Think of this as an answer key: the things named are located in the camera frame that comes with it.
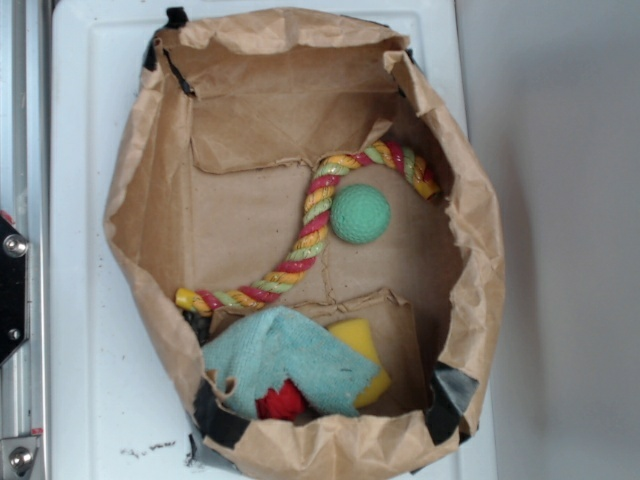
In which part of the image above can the red fabric toy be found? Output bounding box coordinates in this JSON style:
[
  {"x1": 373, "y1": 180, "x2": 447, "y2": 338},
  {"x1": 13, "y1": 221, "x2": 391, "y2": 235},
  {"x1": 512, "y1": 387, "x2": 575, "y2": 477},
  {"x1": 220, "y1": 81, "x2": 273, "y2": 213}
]
[{"x1": 255, "y1": 380, "x2": 307, "y2": 421}]

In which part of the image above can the yellow sponge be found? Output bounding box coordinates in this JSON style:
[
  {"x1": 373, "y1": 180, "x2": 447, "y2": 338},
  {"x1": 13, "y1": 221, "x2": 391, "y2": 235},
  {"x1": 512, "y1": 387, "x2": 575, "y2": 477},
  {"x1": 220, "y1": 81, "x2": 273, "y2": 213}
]
[{"x1": 327, "y1": 318, "x2": 392, "y2": 409}]

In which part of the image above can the white plastic tray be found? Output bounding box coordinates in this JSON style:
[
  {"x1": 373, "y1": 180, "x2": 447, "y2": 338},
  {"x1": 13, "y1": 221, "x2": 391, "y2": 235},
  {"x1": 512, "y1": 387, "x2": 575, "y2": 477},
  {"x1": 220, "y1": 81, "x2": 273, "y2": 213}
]
[{"x1": 48, "y1": 0, "x2": 496, "y2": 480}]

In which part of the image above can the black metal bracket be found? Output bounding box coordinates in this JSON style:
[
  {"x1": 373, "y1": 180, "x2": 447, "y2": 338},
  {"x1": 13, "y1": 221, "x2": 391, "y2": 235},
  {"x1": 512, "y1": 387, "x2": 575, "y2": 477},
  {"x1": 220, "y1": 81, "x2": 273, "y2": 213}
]
[{"x1": 0, "y1": 210, "x2": 29, "y2": 366}]

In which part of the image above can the green dimpled ball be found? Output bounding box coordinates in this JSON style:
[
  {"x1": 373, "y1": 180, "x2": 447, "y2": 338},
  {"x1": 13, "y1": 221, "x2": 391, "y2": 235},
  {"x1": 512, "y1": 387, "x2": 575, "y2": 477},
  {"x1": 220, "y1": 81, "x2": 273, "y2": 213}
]
[{"x1": 330, "y1": 184, "x2": 391, "y2": 244}]

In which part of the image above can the multicolored twisted rope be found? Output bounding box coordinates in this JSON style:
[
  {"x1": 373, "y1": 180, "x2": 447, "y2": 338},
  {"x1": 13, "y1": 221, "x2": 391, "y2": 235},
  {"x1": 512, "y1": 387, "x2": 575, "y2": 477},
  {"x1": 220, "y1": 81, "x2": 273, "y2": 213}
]
[{"x1": 174, "y1": 139, "x2": 442, "y2": 318}]

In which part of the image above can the brown paper bag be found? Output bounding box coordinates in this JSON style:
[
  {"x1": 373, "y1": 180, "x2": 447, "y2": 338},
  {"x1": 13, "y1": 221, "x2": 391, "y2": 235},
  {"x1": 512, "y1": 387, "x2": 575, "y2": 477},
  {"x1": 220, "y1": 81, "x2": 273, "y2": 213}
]
[{"x1": 104, "y1": 8, "x2": 505, "y2": 479}]

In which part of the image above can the light blue microfiber cloth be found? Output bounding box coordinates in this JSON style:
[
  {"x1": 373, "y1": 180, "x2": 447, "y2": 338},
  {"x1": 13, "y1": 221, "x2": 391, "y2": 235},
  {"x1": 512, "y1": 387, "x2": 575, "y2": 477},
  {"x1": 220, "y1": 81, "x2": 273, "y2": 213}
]
[{"x1": 202, "y1": 306, "x2": 380, "y2": 419}]

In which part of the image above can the aluminium frame rail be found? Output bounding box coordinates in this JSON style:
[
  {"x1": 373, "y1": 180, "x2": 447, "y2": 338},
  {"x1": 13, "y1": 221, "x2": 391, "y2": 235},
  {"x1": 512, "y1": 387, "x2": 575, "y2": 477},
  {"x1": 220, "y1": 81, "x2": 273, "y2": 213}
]
[{"x1": 1, "y1": 1, "x2": 50, "y2": 479}]

